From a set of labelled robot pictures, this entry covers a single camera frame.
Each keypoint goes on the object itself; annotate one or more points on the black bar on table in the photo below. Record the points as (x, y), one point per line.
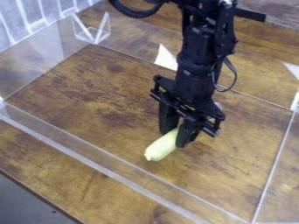
(251, 15)

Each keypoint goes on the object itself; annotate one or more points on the green handled metal spoon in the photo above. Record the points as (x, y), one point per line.
(162, 147)

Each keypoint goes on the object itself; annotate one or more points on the clear acrylic enclosure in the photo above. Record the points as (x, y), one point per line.
(78, 119)

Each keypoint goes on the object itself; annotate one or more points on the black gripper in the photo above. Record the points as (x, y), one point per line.
(186, 103)

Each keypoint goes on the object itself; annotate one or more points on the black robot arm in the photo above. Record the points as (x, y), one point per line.
(207, 32)

